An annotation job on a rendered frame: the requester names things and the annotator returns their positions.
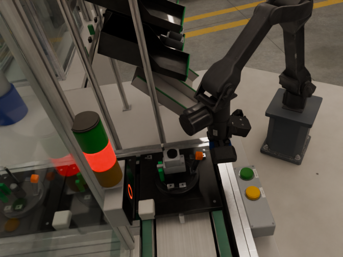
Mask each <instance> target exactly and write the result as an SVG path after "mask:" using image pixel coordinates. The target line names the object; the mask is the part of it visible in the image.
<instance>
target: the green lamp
mask: <svg viewBox="0 0 343 257"><path fill-rule="evenodd" d="M72 133H73V134H74V136H75V138H76V140H77V142H78V144H79V146H80V148H81V150H82V152H84V153H87V154H93V153H97V152H100V151H102V150H103V149H104V148H105V147H106V146H107V144H108V142H109V139H108V136H107V133H106V131H105V128H104V126H103V124H102V121H101V119H100V121H99V123H98V125H97V126H96V127H95V128H94V129H92V130H90V131H88V132H85V133H75V132H72Z"/></svg>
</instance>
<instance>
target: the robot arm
mask: <svg viewBox="0 0 343 257"><path fill-rule="evenodd" d="M312 9H313V0H266V1H265V2H262V3H259V4H258V5H257V6H256V7H255V9H254V13H253V16H252V17H251V19H250V20H249V22H248V23H247V25H246V26H245V27H244V29H243V30H242V32H241V33H240V35H239V36H238V37H237V39H236V40H235V42H234V43H233V45H232V46H231V48H230V49H229V51H228V52H227V54H226V55H225V56H224V57H223V58H222V59H221V60H219V61H217V62H215V63H213V64H212V66H211V67H210V68H209V69H208V70H207V71H206V73H205V74H204V76H203V77H202V80H201V82H200V84H199V86H198V89H197V91H196V93H195V95H194V98H195V99H196V100H197V101H198V103H197V104H196V105H194V106H192V107H190V108H187V109H185V110H184V111H183V114H181V115H180V118H179V122H180V125H181V127H182V129H183V130H184V132H185V133H186V134H187V135H189V136H193V135H194V134H196V133H198V132H199V131H201V130H203V129H204V128H206V127H207V130H208V131H207V138H208V140H209V142H208V143H209V148H210V150H211V157H212V162H213V164H221V163H231V162H236V161H237V154H236V151H235V148H234V146H232V144H231V141H230V138H231V137H232V135H235V136H242V137H246V136H247V135H248V133H249V131H250V130H251V125H250V123H249V120H248V119H247V118H246V116H243V112H242V110H241V109H237V110H235V111H234V112H233V113H232V115H230V102H231V100H232V99H234V98H236V97H237V94H236V93H234V92H235V90H236V88H237V86H238V84H239V83H240V78H241V71H242V69H243V68H244V66H245V65H246V63H247V61H248V60H249V59H250V57H251V56H252V54H253V53H254V51H255V50H256V49H257V47H258V46H259V44H260V43H261V41H262V40H263V39H264V37H265V36H266V35H267V33H268V32H269V30H270V29H271V27H272V26H273V25H276V24H279V25H280V26H281V27H282V29H283V39H284V52H285V65H286V68H285V70H284V71H283V72H282V73H281V74H280V75H279V84H280V85H282V88H285V89H286V90H285V92H284V93H283V100H282V103H283V105H282V108H283V109H286V110H290V111H294V112H298V113H303V110H304V108H305V106H306V104H307V98H308V97H312V94H313V93H314V92H315V90H316V86H315V85H314V84H313V83H312V82H311V74H310V72H309V71H308V70H307V68H306V67H305V37H304V26H305V23H306V22H307V21H308V19H309V18H310V17H311V15H312ZM205 91H207V92H208V93H210V94H211V96H210V97H208V96H207V95H206V94H204V92H205Z"/></svg>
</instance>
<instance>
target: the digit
mask: <svg viewBox="0 0 343 257"><path fill-rule="evenodd" d="M126 194H127V196H128V199H129V201H130V203H131V206H132V208H133V188H132V185H131V182H130V180H129V177H128V175H127V187H126Z"/></svg>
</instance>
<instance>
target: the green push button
mask: <svg viewBox="0 0 343 257"><path fill-rule="evenodd" d="M240 176H241V177H242V178H243V179H251V178H252V177H253V171H252V169H250V168H247V167H245V168H242V169H241V170H240Z"/></svg>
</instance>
